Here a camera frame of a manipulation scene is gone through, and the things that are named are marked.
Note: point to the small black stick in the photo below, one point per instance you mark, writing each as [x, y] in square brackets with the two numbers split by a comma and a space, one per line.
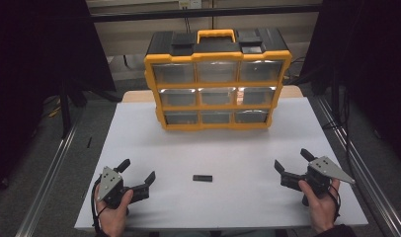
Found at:
[89, 142]

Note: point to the aluminium floor rail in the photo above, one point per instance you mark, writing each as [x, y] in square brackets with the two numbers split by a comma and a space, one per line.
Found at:
[47, 184]
[369, 184]

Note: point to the white wall socket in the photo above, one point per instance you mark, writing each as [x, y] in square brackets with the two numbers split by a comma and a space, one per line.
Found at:
[190, 4]

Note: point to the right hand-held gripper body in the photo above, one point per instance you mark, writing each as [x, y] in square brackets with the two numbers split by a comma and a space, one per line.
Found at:
[323, 168]

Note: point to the yellow black organizer cabinet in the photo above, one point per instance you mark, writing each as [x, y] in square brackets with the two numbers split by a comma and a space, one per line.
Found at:
[218, 49]

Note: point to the black metal stand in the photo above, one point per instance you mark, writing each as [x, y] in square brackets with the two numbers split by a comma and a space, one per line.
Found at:
[65, 112]

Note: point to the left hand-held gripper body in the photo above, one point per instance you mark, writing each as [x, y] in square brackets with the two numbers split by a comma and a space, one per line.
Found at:
[110, 184]

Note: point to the grid of clear drawers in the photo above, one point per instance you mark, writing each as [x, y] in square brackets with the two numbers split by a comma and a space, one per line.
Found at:
[174, 73]

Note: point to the black curtain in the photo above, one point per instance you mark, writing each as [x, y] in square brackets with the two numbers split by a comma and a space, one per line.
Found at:
[373, 65]
[30, 65]

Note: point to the small black rectangular part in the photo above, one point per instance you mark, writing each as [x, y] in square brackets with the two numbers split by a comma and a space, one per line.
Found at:
[202, 178]

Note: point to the person's left hand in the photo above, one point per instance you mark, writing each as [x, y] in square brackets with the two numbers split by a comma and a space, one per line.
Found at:
[113, 219]

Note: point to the black horizontal bar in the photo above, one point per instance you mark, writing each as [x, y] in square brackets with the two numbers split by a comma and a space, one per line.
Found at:
[149, 15]

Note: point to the clear plastic drawer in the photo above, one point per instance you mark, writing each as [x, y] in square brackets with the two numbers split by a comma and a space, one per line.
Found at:
[217, 96]

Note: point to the person's right hand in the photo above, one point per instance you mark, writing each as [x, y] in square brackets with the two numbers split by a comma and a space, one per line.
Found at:
[323, 210]

